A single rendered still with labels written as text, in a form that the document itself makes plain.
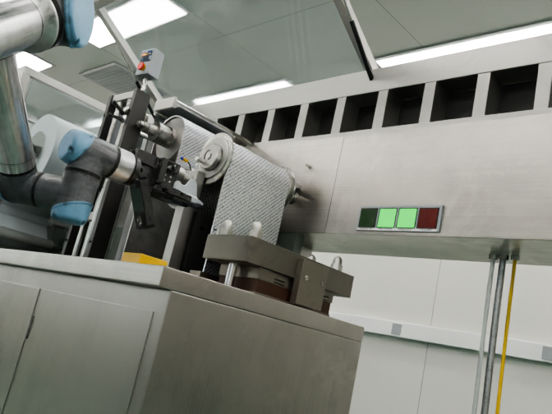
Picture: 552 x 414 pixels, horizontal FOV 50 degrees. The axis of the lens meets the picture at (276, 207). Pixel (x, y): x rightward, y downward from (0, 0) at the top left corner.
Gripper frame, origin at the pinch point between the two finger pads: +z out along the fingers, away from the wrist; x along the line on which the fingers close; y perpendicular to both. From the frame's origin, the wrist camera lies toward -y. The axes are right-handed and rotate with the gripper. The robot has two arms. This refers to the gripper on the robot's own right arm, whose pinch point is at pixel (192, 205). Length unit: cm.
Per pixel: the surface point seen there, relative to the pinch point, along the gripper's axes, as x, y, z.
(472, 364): 53, -10, 274
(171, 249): 9.1, -10.3, 3.4
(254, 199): 0.0, 8.5, 19.5
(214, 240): -6.5, -7.6, 4.1
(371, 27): 90, 174, 165
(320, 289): -21.2, -13.2, 28.8
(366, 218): -23.4, 9.0, 39.8
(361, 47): -17, 59, 33
